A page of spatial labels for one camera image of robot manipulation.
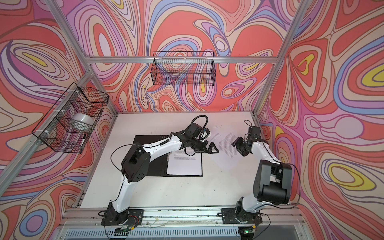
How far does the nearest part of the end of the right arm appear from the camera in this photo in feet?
2.18

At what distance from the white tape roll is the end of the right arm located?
2.51 feet

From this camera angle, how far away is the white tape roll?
0.72 m

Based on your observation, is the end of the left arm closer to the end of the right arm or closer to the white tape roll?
the end of the right arm

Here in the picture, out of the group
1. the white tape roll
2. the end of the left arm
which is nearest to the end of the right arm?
the end of the left arm
